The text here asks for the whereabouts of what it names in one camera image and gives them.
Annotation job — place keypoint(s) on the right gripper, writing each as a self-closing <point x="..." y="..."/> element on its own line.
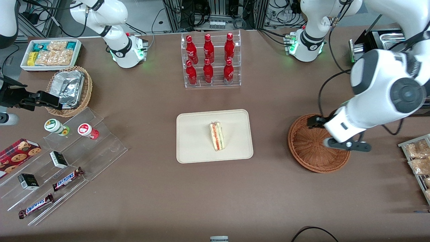
<point x="15" y="97"/>

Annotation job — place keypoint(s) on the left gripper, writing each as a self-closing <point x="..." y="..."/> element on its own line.
<point x="317" y="121"/>

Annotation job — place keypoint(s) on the triangular sandwich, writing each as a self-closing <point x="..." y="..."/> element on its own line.
<point x="217" y="136"/>

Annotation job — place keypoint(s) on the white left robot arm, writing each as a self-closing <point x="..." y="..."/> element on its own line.
<point x="379" y="84"/>

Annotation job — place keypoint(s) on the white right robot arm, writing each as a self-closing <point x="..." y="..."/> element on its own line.
<point x="117" y="50"/>

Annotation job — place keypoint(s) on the brown wicker basket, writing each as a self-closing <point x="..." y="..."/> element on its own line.
<point x="309" y="148"/>

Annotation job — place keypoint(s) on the light tan wicker basket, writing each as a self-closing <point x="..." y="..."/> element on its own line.
<point x="86" y="94"/>

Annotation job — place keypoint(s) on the beige plastic tray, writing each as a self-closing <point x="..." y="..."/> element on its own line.
<point x="195" y="141"/>

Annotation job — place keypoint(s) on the aluminium foil container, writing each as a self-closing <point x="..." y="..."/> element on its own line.
<point x="67" y="87"/>

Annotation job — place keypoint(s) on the green lid yogurt cup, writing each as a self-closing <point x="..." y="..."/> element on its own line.
<point x="53" y="125"/>

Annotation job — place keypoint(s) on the white plastic bin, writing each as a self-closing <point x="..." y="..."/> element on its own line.
<point x="50" y="67"/>

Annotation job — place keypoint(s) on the clear bag of crackers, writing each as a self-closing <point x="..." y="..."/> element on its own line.
<point x="57" y="46"/>
<point x="55" y="57"/>

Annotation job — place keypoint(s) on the yellow snack packet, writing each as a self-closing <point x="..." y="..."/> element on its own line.
<point x="32" y="58"/>

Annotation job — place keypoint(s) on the red lid yogurt cup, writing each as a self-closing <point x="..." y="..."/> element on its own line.
<point x="85" y="129"/>

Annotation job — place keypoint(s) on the teal snack packet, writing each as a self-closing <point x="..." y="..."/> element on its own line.
<point x="39" y="46"/>
<point x="71" y="45"/>

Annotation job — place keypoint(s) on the small black carton box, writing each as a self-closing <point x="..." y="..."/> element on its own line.
<point x="58" y="160"/>
<point x="28" y="181"/>

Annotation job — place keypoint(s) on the red plaid cookie box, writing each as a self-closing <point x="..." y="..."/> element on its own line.
<point x="16" y="154"/>

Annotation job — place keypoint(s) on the clear acrylic stepped display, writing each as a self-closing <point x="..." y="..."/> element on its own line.
<point x="100" y="151"/>

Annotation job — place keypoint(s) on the Snickers chocolate bar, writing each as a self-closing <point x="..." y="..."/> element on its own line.
<point x="67" y="179"/>
<point x="36" y="206"/>

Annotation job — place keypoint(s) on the black countertop machine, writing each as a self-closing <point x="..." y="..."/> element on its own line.
<point x="373" y="40"/>

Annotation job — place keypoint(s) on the red cola bottle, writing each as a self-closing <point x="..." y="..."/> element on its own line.
<point x="208" y="74"/>
<point x="191" y="50"/>
<point x="208" y="50"/>
<point x="228" y="74"/>
<point x="229" y="48"/>
<point x="191" y="75"/>

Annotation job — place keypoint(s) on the clear bag of tan snacks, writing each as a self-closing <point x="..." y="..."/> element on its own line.
<point x="427" y="182"/>
<point x="418" y="149"/>
<point x="421" y="166"/>

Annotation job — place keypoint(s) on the clear acrylic bottle rack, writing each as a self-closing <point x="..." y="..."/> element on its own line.
<point x="216" y="82"/>

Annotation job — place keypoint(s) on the white power strip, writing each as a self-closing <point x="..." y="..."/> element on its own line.
<point x="218" y="24"/>

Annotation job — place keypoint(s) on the small grey device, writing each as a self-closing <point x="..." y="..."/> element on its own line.
<point x="219" y="239"/>

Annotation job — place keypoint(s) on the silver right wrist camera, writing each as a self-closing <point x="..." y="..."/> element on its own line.
<point x="8" y="119"/>

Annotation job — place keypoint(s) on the aluminium frame structure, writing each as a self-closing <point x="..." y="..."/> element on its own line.
<point x="174" y="16"/>

